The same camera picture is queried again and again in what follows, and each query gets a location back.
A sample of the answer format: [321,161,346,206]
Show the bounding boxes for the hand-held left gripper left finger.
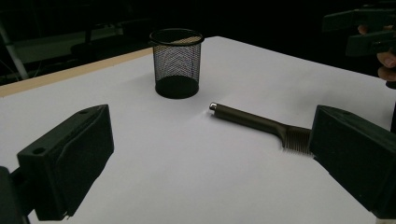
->
[17,104,115,222]

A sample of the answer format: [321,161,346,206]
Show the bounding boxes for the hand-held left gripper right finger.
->
[308,105,396,219]

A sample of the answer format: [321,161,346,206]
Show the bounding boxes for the dark brown comb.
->
[208,102,313,156]

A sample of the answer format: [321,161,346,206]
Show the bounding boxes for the black mesh pen holder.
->
[148,28,205,100]

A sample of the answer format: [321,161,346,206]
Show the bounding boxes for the desk with white legs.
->
[0,21,30,80]

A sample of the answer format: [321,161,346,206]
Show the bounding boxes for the white table mat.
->
[0,35,396,224]

